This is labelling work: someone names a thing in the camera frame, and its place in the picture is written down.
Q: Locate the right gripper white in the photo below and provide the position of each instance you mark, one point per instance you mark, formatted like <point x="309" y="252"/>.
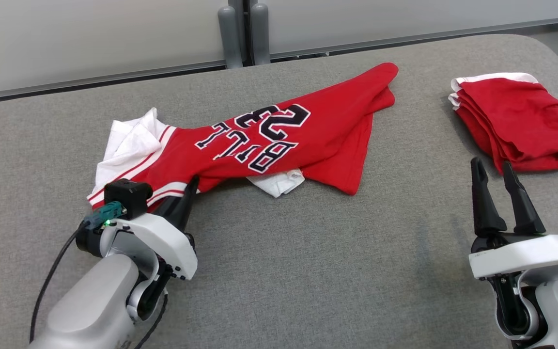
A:
<point x="526" y="252"/>

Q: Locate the red shorts white trim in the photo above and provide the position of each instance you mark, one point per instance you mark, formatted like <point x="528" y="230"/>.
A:
<point x="521" y="121"/>

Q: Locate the red white basketball jersey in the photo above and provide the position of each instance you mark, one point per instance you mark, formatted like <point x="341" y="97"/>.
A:
<point x="279" y="140"/>

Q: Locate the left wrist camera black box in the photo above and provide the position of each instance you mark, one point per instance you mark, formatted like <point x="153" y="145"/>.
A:
<point x="126" y="196"/>

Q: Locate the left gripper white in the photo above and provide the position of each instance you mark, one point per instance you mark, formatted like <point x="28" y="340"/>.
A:
<point x="172" y="242"/>

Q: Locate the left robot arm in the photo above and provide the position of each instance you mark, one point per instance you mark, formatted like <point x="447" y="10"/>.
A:
<point x="95" y="305"/>

